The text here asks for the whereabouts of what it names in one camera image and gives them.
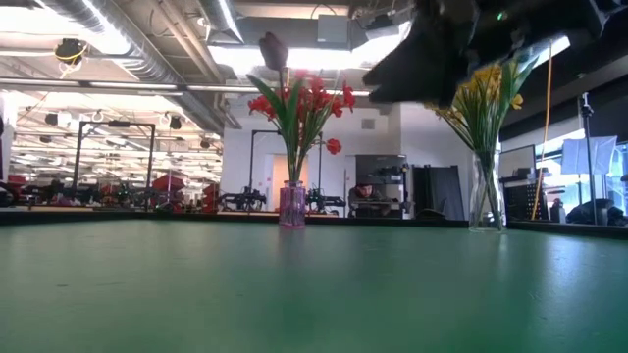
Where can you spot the dark partition panel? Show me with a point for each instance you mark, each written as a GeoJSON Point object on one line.
{"type": "Point", "coordinates": [441, 188]}

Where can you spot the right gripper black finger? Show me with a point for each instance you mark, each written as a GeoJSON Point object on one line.
{"type": "Point", "coordinates": [432, 44]}
{"type": "Point", "coordinates": [432, 88]}

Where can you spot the small black robot arm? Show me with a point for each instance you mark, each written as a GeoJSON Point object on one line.
{"type": "Point", "coordinates": [328, 201]}
{"type": "Point", "coordinates": [240, 200]}

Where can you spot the clear glass vase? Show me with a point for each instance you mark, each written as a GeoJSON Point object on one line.
{"type": "Point", "coordinates": [486, 216]}

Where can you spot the black curved chair backrest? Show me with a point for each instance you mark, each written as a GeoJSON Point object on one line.
{"type": "Point", "coordinates": [431, 215]}

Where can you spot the red flower bunch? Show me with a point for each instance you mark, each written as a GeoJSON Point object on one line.
{"type": "Point", "coordinates": [316, 95]}
{"type": "Point", "coordinates": [260, 104]}

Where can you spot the grey ceiling box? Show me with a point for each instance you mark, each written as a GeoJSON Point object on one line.
{"type": "Point", "coordinates": [333, 28]}

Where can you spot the whiteboard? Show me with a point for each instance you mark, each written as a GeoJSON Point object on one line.
{"type": "Point", "coordinates": [517, 162]}

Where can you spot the black cabinet machine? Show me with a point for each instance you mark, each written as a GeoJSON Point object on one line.
{"type": "Point", "coordinates": [380, 164]}

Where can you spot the person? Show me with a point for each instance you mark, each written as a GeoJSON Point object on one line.
{"type": "Point", "coordinates": [365, 192]}

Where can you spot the dark padded heap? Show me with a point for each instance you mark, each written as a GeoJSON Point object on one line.
{"type": "Point", "coordinates": [593, 213]}

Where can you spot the pink ribbed glass vase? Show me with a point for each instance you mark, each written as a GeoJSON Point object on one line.
{"type": "Point", "coordinates": [293, 206]}

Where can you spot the black rig frame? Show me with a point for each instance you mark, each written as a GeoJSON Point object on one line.
{"type": "Point", "coordinates": [119, 123]}
{"type": "Point", "coordinates": [251, 166]}

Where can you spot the long ceiling light strip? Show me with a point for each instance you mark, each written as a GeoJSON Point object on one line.
{"type": "Point", "coordinates": [132, 85]}

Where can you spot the black tripod stand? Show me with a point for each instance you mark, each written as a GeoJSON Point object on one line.
{"type": "Point", "coordinates": [585, 104]}

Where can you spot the black ceiling device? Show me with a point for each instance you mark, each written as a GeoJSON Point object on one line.
{"type": "Point", "coordinates": [70, 50]}

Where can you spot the yellow flower bunch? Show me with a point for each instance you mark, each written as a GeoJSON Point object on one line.
{"type": "Point", "coordinates": [516, 101]}

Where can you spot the white diffuser sheet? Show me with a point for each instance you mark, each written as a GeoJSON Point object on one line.
{"type": "Point", "coordinates": [589, 156]}

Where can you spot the black pegboard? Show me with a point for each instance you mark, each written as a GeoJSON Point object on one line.
{"type": "Point", "coordinates": [522, 201]}

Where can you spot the silver ventilation duct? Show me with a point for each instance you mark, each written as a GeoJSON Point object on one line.
{"type": "Point", "coordinates": [147, 64]}

